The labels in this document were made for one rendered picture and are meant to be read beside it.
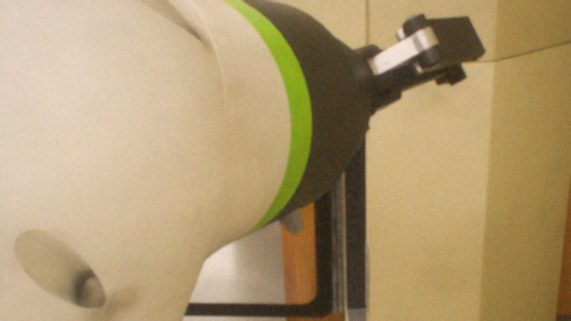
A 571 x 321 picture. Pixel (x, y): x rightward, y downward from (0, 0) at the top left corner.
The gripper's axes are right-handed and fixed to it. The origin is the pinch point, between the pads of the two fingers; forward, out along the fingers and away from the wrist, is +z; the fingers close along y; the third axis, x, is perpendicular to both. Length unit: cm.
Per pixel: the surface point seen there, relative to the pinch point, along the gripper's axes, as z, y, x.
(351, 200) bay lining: 39.2, 22.8, 6.7
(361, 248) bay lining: 40.8, 25.4, 13.4
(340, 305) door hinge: 44, 34, 20
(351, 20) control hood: 9.1, 3.1, -7.8
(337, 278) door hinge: 43, 32, 16
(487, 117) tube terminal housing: 15.5, -2.3, 4.7
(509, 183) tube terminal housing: 20.9, -0.5, 11.5
